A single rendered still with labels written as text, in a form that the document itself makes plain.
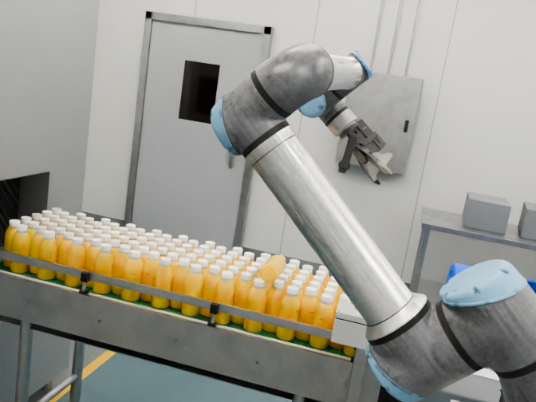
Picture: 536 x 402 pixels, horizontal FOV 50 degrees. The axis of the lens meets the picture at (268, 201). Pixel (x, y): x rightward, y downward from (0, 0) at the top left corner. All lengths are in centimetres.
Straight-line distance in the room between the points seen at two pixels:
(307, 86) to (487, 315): 55
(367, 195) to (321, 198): 419
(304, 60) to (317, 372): 117
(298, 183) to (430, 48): 420
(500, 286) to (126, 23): 523
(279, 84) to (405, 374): 61
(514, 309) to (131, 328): 142
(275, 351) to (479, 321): 100
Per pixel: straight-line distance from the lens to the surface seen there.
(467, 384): 211
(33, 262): 235
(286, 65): 115
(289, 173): 115
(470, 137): 528
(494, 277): 115
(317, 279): 213
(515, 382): 122
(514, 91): 531
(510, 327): 116
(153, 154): 582
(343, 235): 115
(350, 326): 182
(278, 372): 205
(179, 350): 214
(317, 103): 170
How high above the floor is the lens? 175
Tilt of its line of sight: 12 degrees down
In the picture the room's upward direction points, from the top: 9 degrees clockwise
